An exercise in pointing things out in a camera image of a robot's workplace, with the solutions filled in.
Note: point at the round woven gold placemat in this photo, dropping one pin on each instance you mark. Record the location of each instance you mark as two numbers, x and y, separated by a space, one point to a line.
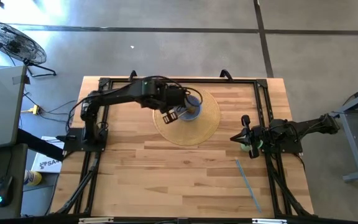
197 133

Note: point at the yellow power plug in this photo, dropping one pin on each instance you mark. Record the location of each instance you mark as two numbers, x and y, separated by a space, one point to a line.
35 109

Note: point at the green cup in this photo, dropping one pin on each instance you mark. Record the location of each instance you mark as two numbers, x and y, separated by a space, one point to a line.
244 147

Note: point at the black desk leg bar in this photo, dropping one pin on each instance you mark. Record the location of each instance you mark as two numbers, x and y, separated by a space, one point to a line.
39 144

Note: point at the black aluminium table frame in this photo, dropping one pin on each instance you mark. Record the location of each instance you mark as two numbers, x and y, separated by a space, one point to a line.
213 80

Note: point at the black computer mouse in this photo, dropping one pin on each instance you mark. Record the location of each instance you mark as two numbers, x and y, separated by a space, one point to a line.
2 190

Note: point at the blue straw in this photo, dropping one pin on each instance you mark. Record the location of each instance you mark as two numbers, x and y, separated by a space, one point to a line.
248 185

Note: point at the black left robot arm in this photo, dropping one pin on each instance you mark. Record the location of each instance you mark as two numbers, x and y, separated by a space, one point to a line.
117 96

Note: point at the silver frame bracket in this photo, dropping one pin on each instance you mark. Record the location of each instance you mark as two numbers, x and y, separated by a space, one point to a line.
95 220
269 221

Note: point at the blue bowl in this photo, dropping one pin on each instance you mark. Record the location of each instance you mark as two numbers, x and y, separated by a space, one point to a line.
198 113

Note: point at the white printed cardboard box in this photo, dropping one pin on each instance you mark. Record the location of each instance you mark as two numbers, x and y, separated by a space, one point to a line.
47 163

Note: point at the black floor fan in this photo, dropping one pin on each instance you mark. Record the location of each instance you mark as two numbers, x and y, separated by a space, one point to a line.
13 43

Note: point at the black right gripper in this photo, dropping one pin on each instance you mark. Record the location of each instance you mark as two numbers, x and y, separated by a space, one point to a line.
254 135

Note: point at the grey metal table stand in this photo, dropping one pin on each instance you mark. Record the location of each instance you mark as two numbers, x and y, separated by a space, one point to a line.
353 146

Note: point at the black frame hook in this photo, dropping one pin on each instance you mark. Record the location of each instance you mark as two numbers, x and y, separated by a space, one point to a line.
132 75
226 74

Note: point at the dark grey desk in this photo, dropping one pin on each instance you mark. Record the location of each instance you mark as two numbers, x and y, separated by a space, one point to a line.
15 199

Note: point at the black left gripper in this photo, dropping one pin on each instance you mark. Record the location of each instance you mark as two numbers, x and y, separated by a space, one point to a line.
174 98

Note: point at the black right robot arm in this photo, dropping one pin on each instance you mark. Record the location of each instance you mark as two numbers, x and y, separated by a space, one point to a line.
306 126

